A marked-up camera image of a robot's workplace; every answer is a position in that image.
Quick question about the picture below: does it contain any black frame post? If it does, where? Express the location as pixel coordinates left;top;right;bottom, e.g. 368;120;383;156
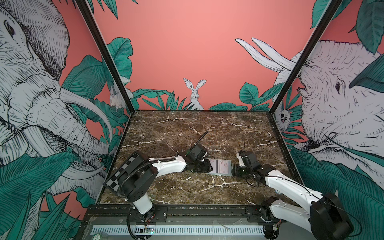
269;0;342;116
75;0;135;115

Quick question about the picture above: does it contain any black front mounting rail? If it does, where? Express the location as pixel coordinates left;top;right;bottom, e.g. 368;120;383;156
83;204;265;224

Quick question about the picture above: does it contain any right black frame post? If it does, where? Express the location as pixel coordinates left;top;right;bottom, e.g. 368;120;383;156
269;0;342;116

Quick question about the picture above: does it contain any white perforated cable duct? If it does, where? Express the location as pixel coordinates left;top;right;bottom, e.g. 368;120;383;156
90;225;264;236

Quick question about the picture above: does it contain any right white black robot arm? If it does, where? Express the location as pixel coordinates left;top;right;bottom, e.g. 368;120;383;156
234;150;354;240

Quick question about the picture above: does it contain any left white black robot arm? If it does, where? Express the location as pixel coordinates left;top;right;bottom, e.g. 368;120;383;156
105;143;213;217

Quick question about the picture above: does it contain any left black frame post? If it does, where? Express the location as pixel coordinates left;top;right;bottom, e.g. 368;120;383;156
75;0;135;115

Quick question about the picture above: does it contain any black white checkerboard plate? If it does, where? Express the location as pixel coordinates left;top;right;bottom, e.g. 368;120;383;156
103;151;143;194

